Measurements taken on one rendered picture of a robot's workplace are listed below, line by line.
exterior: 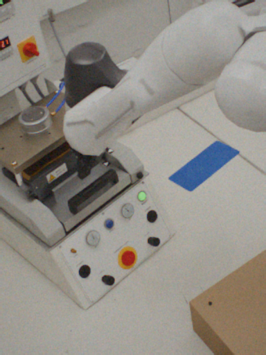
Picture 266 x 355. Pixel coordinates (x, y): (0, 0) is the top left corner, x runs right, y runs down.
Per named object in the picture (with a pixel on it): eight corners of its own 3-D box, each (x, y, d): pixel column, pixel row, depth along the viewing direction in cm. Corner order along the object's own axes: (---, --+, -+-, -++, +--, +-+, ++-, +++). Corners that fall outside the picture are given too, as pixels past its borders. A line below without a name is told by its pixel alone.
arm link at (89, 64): (122, 145, 117) (154, 116, 122) (127, 101, 106) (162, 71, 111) (55, 96, 122) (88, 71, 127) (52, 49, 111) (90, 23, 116)
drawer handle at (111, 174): (69, 211, 147) (66, 200, 144) (114, 178, 154) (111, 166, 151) (75, 215, 146) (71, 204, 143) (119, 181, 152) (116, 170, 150)
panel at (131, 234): (91, 305, 152) (56, 246, 145) (172, 236, 165) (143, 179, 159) (94, 307, 150) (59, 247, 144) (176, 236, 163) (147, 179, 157)
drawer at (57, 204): (1, 184, 165) (-8, 163, 160) (62, 143, 174) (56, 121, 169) (67, 234, 147) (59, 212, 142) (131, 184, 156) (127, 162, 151)
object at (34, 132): (-27, 158, 161) (-44, 119, 153) (61, 101, 175) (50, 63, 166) (25, 196, 146) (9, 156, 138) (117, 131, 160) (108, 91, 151)
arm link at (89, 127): (191, 7, 95) (109, 74, 122) (114, 68, 87) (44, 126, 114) (232, 62, 97) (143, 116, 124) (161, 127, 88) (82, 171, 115)
